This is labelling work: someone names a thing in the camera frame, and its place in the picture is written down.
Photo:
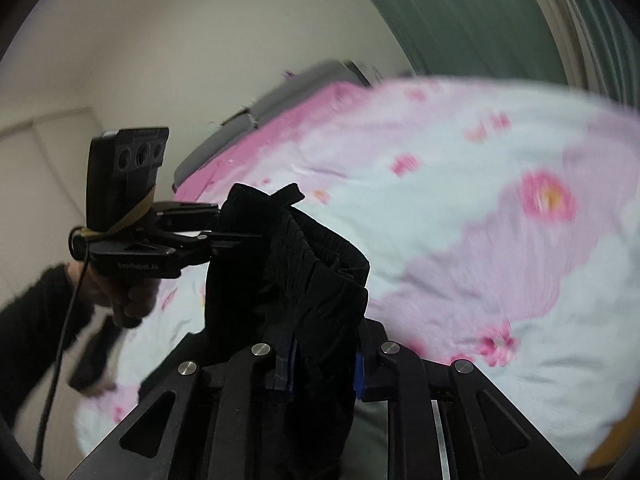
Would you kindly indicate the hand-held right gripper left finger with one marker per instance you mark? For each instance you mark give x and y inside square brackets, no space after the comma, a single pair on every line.
[286,375]

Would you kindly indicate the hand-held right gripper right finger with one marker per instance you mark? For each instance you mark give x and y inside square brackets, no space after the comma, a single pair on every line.
[359,375]

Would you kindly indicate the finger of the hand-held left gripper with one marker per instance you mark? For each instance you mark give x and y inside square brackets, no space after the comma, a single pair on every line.
[230,242]
[190,215]

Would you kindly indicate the black pants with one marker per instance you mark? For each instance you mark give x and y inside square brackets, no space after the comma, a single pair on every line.
[300,285]

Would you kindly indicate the person's left forearm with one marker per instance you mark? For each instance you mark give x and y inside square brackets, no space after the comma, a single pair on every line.
[30,330]

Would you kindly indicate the person's left hand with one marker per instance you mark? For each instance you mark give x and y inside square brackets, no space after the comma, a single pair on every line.
[140,300]

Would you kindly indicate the yellow rubber band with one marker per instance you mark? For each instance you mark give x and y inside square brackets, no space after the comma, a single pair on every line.
[132,212]

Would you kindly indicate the grey headboard cushion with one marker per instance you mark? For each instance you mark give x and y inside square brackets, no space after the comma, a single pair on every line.
[305,87]
[215,150]

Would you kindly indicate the pink floral duvet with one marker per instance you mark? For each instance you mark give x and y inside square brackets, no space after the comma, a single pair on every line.
[450,210]

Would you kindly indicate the dark bed headboard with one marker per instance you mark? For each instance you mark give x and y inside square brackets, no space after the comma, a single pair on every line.
[362,72]

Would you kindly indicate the wide green curtain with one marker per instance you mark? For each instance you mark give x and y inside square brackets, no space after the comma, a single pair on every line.
[450,15]

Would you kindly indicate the wooden bed frame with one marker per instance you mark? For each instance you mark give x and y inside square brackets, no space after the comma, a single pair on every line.
[607,455]

